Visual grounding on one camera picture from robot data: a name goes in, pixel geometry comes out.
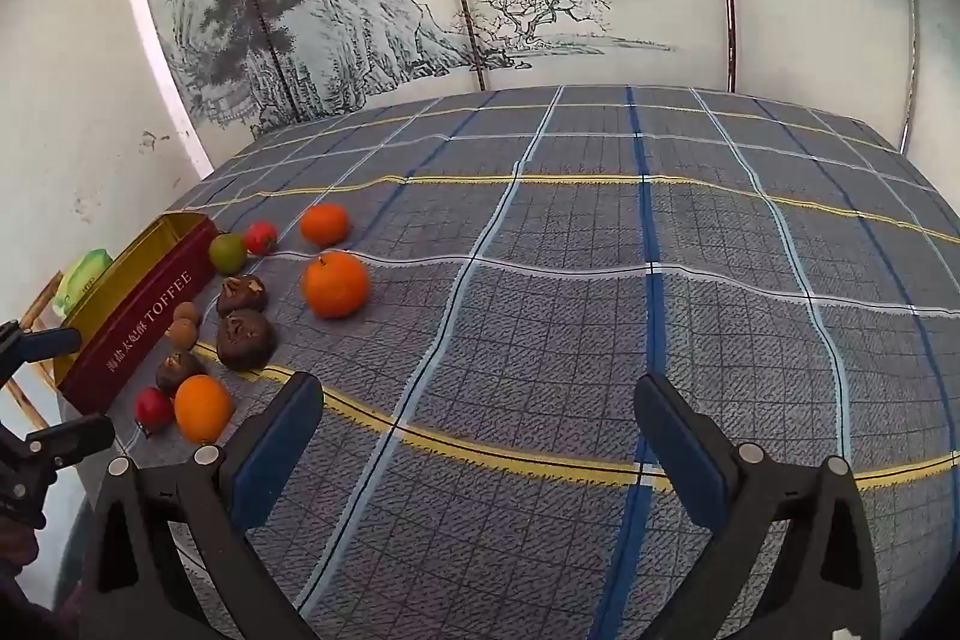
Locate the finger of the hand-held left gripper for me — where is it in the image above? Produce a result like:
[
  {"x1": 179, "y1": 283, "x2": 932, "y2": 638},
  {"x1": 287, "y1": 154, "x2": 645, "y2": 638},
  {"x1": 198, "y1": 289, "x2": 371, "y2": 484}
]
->
[
  {"x1": 0, "y1": 321, "x2": 82, "y2": 380},
  {"x1": 26, "y1": 413, "x2": 116, "y2": 462}
]

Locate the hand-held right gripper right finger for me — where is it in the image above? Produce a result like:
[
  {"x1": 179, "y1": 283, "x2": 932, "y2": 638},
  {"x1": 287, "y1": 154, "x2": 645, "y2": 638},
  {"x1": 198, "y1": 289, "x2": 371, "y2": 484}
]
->
[{"x1": 634, "y1": 374, "x2": 882, "y2": 640}]

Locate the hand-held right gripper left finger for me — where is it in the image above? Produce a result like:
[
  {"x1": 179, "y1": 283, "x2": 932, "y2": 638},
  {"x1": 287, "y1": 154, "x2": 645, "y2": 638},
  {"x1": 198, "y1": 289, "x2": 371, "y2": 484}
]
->
[{"x1": 79, "y1": 372, "x2": 325, "y2": 640}]

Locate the smooth round orange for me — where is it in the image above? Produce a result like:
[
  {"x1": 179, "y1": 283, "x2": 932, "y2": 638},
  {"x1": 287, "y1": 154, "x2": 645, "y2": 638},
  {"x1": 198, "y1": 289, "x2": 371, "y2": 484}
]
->
[{"x1": 174, "y1": 374, "x2": 235, "y2": 444}]

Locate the red and gold tin box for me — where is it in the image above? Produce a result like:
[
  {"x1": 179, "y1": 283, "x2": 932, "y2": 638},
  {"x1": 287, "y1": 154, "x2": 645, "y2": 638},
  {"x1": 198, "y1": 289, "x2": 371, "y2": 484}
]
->
[{"x1": 52, "y1": 212, "x2": 218, "y2": 414}]

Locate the large water chestnut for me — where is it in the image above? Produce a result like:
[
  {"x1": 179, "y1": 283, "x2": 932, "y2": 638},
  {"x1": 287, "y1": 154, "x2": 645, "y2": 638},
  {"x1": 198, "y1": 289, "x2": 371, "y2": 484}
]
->
[{"x1": 216, "y1": 310, "x2": 276, "y2": 372}]

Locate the large mandarin orange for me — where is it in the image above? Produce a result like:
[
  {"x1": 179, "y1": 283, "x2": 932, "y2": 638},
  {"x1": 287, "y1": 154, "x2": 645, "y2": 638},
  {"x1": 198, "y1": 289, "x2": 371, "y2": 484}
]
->
[{"x1": 302, "y1": 250, "x2": 371, "y2": 319}]

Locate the small mandarin orange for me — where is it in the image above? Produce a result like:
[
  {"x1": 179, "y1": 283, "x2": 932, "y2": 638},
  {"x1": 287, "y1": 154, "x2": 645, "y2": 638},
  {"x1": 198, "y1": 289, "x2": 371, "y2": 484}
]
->
[{"x1": 301, "y1": 203, "x2": 351, "y2": 246}]

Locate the person's left forearm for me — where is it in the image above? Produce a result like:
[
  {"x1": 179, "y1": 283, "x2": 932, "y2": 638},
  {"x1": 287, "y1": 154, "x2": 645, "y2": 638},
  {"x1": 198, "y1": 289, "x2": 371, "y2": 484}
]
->
[{"x1": 0, "y1": 524, "x2": 53, "y2": 618}]

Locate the wooden chair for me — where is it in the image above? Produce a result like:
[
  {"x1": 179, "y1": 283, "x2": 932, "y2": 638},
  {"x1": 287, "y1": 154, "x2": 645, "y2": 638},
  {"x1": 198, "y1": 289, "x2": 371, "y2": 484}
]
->
[{"x1": 0, "y1": 271, "x2": 65, "y2": 431}]

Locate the green tissue pack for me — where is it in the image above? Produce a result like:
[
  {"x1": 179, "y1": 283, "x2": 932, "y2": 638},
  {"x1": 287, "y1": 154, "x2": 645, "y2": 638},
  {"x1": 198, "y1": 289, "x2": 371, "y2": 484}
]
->
[{"x1": 54, "y1": 248, "x2": 115, "y2": 317}]

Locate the grey plaid cloth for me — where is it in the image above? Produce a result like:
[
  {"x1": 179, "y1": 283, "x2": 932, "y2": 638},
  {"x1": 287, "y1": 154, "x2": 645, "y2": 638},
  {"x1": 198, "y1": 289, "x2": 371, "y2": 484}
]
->
[{"x1": 52, "y1": 85, "x2": 960, "y2": 640}]

